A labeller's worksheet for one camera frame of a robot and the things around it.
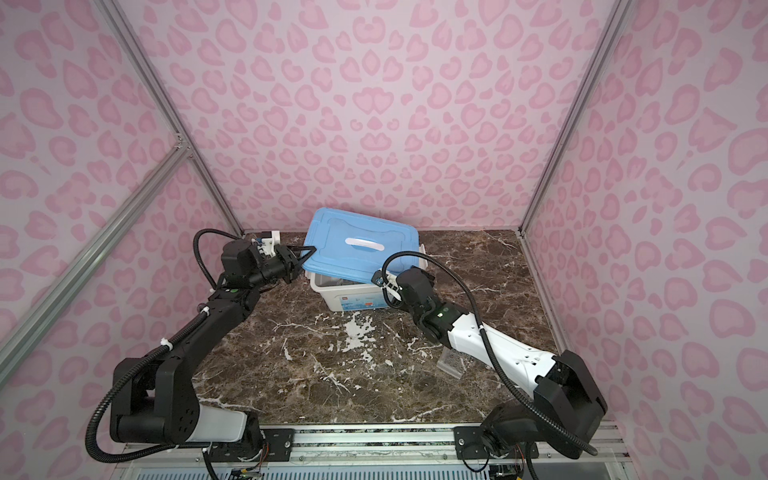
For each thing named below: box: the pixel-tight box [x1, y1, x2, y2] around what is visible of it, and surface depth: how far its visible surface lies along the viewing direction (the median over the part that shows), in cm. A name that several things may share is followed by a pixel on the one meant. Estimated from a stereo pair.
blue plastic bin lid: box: [304, 207, 420, 284], surface depth 88 cm
